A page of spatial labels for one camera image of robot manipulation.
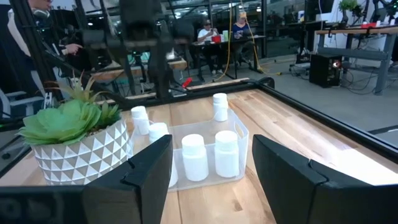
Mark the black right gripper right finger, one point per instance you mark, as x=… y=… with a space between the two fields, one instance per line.
x=298 y=193

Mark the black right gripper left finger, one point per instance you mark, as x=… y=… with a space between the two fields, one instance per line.
x=140 y=193

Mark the white plastic pill bottle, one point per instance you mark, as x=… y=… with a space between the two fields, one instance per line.
x=158 y=130
x=140 y=119
x=227 y=155
x=220 y=107
x=195 y=161

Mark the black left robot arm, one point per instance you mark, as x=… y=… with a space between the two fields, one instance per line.
x=160 y=68

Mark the clear plastic basket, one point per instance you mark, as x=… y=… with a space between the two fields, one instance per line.
x=199 y=185

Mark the grey triangle-pattern concrete planter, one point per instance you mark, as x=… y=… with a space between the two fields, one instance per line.
x=77 y=158

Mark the green spiky rosette succulent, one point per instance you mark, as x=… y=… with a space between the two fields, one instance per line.
x=109 y=115

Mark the light green rosette succulent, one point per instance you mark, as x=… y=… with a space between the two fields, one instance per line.
x=59 y=123

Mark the long-leaved artificial air plant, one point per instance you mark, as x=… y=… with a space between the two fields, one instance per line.
x=79 y=90

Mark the red clamp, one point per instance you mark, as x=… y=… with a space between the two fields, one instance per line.
x=187 y=82

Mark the black computer tower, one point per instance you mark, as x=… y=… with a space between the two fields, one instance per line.
x=323 y=70

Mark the wooden workbench top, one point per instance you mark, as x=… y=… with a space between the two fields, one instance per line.
x=177 y=64

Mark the grey office chair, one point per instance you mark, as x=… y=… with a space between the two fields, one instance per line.
x=21 y=102

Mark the person's hand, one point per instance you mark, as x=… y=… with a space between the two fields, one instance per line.
x=73 y=48

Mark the black table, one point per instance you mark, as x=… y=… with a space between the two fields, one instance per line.
x=236 y=41

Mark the wooden top grey desk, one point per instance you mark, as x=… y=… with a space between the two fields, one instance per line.
x=342 y=31

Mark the person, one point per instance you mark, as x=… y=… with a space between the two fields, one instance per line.
x=241 y=31
x=6 y=46
x=208 y=34

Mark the red cup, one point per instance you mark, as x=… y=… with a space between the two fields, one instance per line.
x=216 y=39

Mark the green cup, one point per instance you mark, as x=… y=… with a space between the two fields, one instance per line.
x=225 y=35

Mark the red box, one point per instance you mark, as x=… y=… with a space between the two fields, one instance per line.
x=368 y=25

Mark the small green potted plant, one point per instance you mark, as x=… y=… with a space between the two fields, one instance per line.
x=347 y=5

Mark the black metal rig frame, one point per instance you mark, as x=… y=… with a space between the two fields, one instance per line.
x=326 y=117

